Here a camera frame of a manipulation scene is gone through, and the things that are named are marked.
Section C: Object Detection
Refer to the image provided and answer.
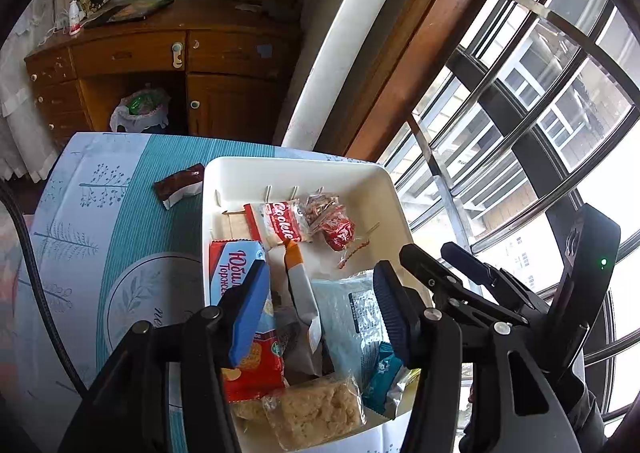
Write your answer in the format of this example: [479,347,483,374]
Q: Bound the pastel floral blanket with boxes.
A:
[0,210,23,391]

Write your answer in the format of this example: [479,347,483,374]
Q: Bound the clear bag yellow crackers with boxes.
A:
[231,399,267,423]

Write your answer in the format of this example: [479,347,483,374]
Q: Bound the blue patterned tablecloth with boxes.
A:
[8,131,417,453]

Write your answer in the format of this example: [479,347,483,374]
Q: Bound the wooden desk with drawers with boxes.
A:
[24,0,302,146]

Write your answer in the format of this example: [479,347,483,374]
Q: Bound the metal window grille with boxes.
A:
[380,0,639,429]

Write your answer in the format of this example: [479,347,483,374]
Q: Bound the red label nut packet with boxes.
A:
[303,193,355,251]

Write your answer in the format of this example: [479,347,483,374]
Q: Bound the book on desk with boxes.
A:
[85,0,175,29]

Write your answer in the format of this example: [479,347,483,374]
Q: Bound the white plastic bag bin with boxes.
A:
[110,89,170,133]

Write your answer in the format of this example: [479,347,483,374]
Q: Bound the dark red snowflake packet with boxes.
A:
[153,164,205,210]

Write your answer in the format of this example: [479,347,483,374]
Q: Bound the blue white rice cracker packet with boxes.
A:
[362,341,420,419]

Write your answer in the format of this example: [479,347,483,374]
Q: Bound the clear bag puffed rice cake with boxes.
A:
[262,374,367,451]

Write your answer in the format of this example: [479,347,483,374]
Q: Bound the white red bottle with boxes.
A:
[68,0,85,36]

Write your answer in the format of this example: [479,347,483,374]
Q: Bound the white plastic storage bin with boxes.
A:
[202,157,412,451]

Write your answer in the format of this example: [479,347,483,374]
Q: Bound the red blue biscuit packet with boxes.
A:
[208,239,285,402]

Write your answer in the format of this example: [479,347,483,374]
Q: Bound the brown paper snack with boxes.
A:
[219,210,253,241]

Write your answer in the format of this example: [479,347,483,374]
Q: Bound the large light blue snack bag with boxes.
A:
[311,270,388,388]

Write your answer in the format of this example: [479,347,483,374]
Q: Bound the orange white snack bar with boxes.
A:
[284,239,322,353]

